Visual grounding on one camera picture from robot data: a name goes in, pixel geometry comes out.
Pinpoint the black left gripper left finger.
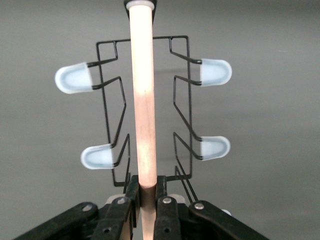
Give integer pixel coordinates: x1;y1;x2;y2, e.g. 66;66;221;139
17;174;141;240

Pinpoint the black wire cup holder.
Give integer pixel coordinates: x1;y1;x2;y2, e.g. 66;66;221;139
54;0;233;240

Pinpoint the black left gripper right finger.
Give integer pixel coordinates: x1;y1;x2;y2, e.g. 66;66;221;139
153;174;273;240

